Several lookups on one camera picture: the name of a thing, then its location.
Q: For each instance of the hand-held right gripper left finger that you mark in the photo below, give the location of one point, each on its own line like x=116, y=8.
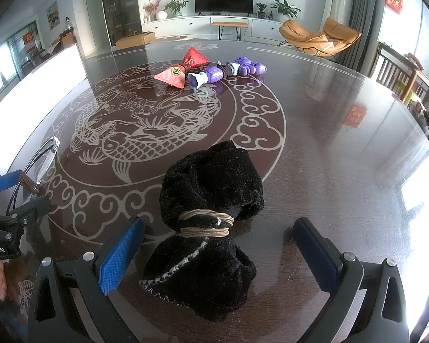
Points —
x=121, y=257

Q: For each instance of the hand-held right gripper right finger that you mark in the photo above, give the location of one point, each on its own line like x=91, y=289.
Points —
x=318, y=257

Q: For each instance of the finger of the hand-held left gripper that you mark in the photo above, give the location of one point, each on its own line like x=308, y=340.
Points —
x=28, y=209
x=7, y=182

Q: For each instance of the black fleece cloth bundle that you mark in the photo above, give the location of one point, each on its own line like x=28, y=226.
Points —
x=207, y=185

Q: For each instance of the dark patterned glass desktop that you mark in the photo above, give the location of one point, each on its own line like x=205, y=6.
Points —
x=325, y=150

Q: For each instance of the beige rubber band on cloth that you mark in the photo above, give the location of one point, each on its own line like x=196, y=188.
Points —
x=203, y=231

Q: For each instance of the red door decoration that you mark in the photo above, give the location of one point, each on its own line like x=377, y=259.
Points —
x=28, y=38

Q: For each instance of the wooden side chair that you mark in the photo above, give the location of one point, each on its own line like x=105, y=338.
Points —
x=67, y=39

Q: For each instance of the brown cardboard box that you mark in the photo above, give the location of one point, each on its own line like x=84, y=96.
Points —
x=134, y=39

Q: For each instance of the wooden slatted dining chair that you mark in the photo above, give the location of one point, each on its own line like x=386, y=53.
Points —
x=386, y=68

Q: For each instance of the purple toy robot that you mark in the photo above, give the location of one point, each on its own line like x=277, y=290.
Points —
x=214, y=73

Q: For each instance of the dark glass display cabinet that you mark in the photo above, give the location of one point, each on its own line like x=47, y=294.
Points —
x=119, y=7

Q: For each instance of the red plastic toy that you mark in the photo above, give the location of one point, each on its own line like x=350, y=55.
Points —
x=195, y=57

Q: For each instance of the orange lounge chair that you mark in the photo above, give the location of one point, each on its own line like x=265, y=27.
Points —
x=336, y=34

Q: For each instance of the red flower arrangement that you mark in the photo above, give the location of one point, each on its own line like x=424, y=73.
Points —
x=151, y=7

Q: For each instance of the round white vase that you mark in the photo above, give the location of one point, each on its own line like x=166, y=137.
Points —
x=161, y=15

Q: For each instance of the white low television cabinet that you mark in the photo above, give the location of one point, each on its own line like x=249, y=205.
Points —
x=186, y=25

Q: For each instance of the grey curtain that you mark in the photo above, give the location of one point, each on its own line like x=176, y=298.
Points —
x=366, y=18

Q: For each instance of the bushy green potted plant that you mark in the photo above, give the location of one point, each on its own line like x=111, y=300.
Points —
x=176, y=5

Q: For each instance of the wooden bench with black legs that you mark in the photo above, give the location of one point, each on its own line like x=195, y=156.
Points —
x=230, y=24

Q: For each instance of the large green potted plant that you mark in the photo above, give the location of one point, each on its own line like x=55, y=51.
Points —
x=284, y=7

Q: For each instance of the small green potted plant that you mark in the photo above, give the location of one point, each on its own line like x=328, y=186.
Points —
x=261, y=9

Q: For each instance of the black flat television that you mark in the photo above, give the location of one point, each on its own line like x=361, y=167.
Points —
x=223, y=0

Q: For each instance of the framed wall painting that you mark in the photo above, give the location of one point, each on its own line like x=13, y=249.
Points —
x=52, y=15

